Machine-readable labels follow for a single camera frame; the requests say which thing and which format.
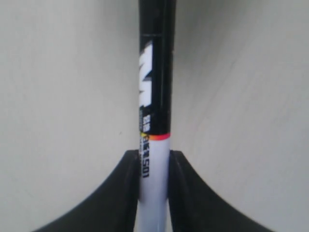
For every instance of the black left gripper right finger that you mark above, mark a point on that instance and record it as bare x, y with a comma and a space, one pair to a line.
195, 207

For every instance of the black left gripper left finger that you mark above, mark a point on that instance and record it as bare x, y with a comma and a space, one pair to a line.
112, 207

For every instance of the black and white marker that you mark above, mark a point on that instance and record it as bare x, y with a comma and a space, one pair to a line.
156, 48

